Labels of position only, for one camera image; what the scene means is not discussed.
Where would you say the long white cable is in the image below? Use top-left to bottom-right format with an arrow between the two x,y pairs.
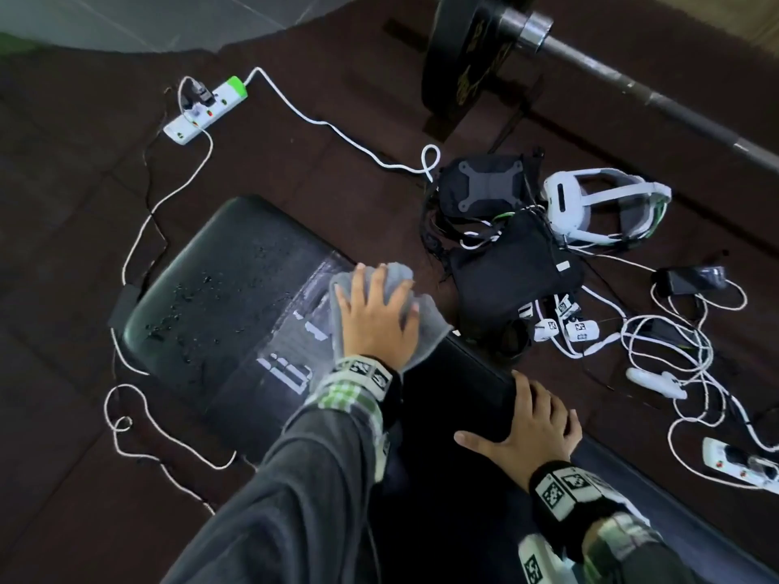
243,66 -> 442,183

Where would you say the person's right hand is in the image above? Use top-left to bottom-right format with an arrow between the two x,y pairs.
454,370 -> 583,493

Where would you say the thick white cord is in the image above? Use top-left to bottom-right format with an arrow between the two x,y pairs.
103,75 -> 239,517

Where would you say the right marker wristband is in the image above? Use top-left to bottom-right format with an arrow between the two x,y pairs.
529,460 -> 651,564

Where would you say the black yellow print weight plate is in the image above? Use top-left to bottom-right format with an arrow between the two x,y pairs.
421,0 -> 538,126

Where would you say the person's right forearm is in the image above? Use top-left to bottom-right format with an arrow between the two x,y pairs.
581,513 -> 707,584

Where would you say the left marker wristband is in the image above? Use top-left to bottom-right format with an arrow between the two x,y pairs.
331,355 -> 404,427

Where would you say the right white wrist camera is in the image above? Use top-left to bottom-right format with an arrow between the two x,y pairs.
518,533 -> 576,584

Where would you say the white headset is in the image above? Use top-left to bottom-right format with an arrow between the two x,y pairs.
543,168 -> 673,247

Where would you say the black power brick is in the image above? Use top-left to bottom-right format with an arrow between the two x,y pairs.
108,284 -> 142,330

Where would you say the white handheld controller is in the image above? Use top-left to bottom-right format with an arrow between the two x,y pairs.
625,366 -> 689,401

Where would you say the grey cleaning cloth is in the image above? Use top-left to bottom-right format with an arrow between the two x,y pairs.
328,263 -> 453,375

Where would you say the black bench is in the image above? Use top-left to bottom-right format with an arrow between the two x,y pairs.
121,195 -> 779,584

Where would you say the white power strip green end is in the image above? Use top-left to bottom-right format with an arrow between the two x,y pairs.
703,437 -> 779,496
162,75 -> 249,145

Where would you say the person's left hand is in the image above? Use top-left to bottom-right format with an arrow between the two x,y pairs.
334,264 -> 421,373

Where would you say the flat black battery pack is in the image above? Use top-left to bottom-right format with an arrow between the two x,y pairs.
635,320 -> 692,350

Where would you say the person's left forearm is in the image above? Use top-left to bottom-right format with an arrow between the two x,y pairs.
161,382 -> 390,584

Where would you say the black head-mount device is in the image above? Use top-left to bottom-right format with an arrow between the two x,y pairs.
423,152 -> 585,359

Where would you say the steel barbell bar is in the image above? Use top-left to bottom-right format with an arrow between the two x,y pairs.
498,5 -> 779,174

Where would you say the tangle of white cables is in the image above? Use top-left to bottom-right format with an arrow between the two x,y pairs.
517,248 -> 779,491

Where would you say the marker wristband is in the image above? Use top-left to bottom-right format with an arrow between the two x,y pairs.
529,460 -> 651,564
331,355 -> 404,427

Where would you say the long black floor cord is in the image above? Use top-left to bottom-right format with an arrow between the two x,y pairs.
140,84 -> 178,293

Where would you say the black power adapter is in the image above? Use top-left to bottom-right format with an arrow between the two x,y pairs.
654,265 -> 729,297

